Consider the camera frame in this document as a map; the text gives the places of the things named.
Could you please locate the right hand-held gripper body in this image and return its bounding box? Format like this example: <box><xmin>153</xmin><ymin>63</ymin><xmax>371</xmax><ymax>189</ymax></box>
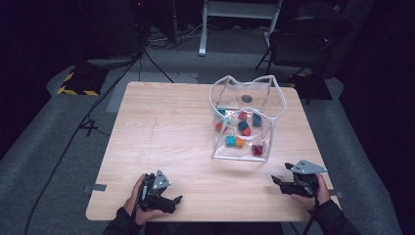
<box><xmin>280</xmin><ymin>159</ymin><xmax>329</xmax><ymax>199</ymax></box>

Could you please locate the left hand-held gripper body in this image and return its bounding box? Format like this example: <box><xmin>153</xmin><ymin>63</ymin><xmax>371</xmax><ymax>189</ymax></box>
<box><xmin>140</xmin><ymin>168</ymin><xmax>177</xmax><ymax>213</ymax></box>

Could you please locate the clear plastic bag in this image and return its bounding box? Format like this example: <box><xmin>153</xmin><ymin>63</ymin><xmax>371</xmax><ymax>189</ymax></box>
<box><xmin>208</xmin><ymin>74</ymin><xmax>289</xmax><ymax>164</ymax></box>

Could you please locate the person's right hand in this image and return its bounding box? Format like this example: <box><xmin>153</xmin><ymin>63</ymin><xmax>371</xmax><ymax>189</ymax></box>
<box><xmin>290</xmin><ymin>172</ymin><xmax>333</xmax><ymax>212</ymax></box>

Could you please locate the person's left hand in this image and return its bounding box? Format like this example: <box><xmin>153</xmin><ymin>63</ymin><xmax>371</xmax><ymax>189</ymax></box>
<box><xmin>123</xmin><ymin>173</ymin><xmax>164</xmax><ymax>226</ymax></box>

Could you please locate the black yellow striped stand base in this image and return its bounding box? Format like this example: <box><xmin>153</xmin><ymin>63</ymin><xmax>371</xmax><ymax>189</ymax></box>
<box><xmin>57</xmin><ymin>65</ymin><xmax>110</xmax><ymax>97</ymax></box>
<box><xmin>289</xmin><ymin>71</ymin><xmax>333</xmax><ymax>101</ymax></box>

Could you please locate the black chair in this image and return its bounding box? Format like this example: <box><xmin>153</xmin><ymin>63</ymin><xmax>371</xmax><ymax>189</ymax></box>
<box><xmin>254</xmin><ymin>1</ymin><xmax>355</xmax><ymax>79</ymax></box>

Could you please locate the dark equipment cabinet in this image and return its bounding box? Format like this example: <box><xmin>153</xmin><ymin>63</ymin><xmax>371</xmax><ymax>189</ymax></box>
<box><xmin>85</xmin><ymin>0</ymin><xmax>146</xmax><ymax>70</ymax></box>

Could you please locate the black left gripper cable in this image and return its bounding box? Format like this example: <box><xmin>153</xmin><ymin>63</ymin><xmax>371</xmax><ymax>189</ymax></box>
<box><xmin>130</xmin><ymin>182</ymin><xmax>148</xmax><ymax>235</ymax></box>

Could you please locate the long black floor cable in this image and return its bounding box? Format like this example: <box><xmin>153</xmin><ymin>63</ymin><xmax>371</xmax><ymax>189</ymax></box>
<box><xmin>23</xmin><ymin>48</ymin><xmax>146</xmax><ymax>235</ymax></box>

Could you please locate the bundle of floor cables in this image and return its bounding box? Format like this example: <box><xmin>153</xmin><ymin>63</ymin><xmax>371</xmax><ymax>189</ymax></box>
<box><xmin>146</xmin><ymin>18</ymin><xmax>205</xmax><ymax>51</ymax></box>

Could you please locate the white desk frame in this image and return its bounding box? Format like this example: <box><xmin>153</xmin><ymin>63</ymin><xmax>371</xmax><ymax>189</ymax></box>
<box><xmin>198</xmin><ymin>0</ymin><xmax>284</xmax><ymax>57</ymax></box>

